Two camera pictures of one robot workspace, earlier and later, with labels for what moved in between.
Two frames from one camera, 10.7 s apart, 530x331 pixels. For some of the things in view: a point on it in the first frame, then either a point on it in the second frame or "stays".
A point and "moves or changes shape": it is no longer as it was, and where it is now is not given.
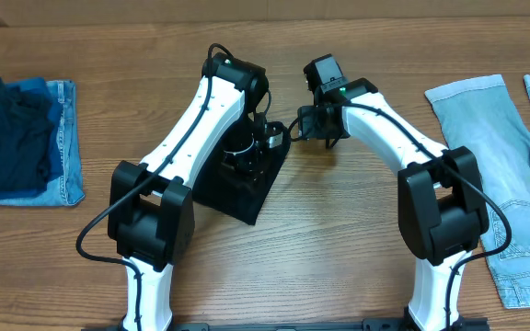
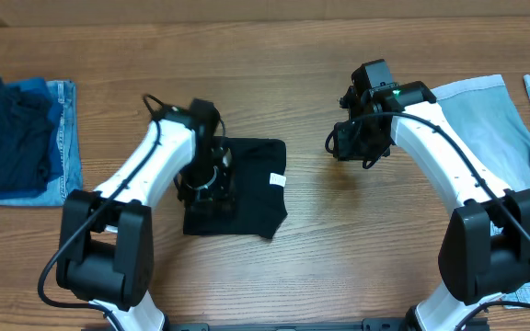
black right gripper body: [314, 122] -> [351, 142]
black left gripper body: [250, 170] -> [205, 194]
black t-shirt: [223, 189] moves or changes shape
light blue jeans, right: [483, 117] stays
